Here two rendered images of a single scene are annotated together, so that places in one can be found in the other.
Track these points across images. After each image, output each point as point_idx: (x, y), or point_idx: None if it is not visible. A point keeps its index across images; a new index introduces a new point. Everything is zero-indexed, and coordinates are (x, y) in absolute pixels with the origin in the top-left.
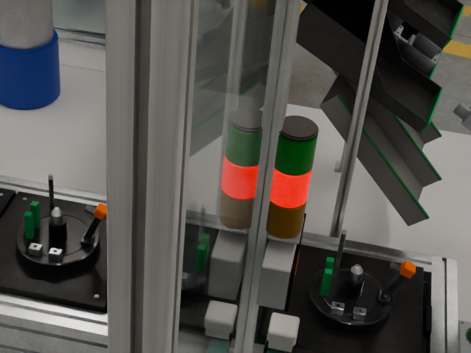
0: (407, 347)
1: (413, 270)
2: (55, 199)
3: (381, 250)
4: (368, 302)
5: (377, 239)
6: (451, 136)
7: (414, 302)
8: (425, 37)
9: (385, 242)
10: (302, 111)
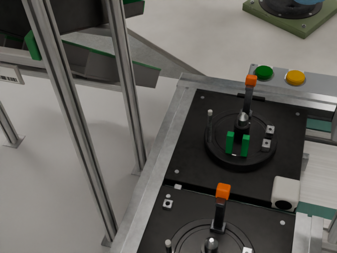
0: (285, 113)
1: (255, 75)
2: None
3: (171, 114)
4: (251, 125)
5: (113, 131)
6: None
7: (236, 101)
8: None
9: (118, 126)
10: None
